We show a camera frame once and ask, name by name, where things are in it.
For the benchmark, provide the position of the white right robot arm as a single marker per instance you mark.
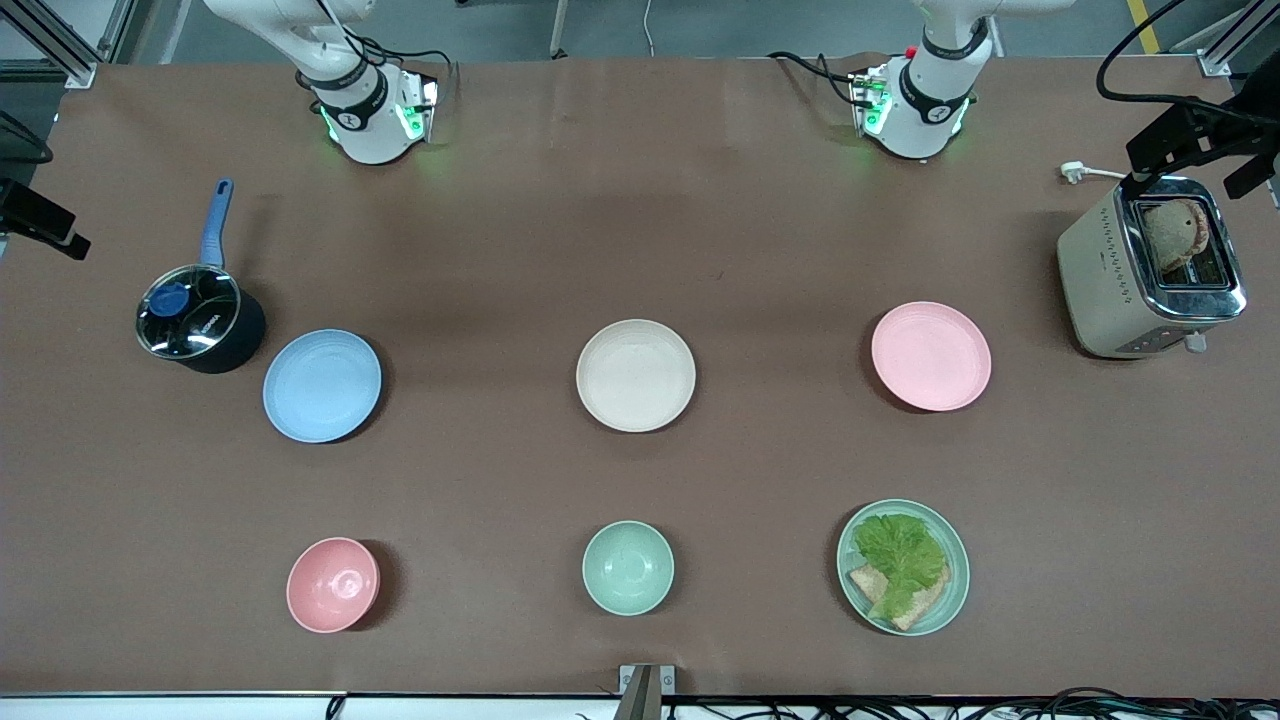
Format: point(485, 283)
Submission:
point(365, 120)

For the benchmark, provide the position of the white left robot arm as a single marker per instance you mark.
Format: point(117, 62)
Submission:
point(925, 110)

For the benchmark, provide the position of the beige plate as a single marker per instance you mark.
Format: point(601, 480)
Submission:
point(636, 376)

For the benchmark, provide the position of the green bowl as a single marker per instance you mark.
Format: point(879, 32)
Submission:
point(628, 568)

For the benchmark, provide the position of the pink plate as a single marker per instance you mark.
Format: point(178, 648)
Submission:
point(931, 357)

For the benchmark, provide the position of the blue plate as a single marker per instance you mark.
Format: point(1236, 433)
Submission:
point(322, 386)

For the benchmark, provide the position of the green lettuce leaf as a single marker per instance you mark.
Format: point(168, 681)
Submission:
point(900, 555)

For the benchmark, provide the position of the brown bread slice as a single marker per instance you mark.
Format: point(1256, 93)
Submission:
point(925, 605)

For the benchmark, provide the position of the pink bowl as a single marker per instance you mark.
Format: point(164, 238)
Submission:
point(332, 585)

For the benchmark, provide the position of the green plate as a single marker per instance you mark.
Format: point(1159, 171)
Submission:
point(956, 590)

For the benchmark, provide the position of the dark blue saucepan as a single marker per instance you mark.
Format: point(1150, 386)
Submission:
point(238, 340)

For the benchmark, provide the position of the glass lid with blue knob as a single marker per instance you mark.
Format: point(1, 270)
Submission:
point(185, 312)

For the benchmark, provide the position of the beige and chrome toaster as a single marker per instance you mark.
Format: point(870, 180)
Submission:
point(1100, 280)

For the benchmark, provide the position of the white power plug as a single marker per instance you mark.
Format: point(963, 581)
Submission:
point(1075, 172)

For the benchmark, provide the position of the brown toast slice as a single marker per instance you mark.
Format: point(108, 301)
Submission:
point(1172, 232)

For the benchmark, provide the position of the black clamp device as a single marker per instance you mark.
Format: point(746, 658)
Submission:
point(38, 222)

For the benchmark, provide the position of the metal table bracket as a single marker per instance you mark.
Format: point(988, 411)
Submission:
point(640, 692)

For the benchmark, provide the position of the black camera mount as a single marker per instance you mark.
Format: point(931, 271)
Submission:
point(1185, 135)

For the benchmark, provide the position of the aluminium frame profile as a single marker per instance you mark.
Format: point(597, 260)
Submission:
point(70, 55)
point(1222, 55)

